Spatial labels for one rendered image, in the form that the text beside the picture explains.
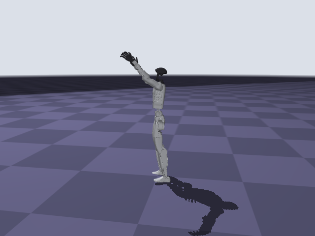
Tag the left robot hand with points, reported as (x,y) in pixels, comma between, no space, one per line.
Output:
(128,57)

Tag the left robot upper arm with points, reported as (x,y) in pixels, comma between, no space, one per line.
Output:
(155,84)

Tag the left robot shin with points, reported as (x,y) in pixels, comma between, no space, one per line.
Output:
(163,161)

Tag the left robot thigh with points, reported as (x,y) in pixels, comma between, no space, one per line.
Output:
(157,135)

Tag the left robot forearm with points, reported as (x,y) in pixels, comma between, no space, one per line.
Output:
(140,70)

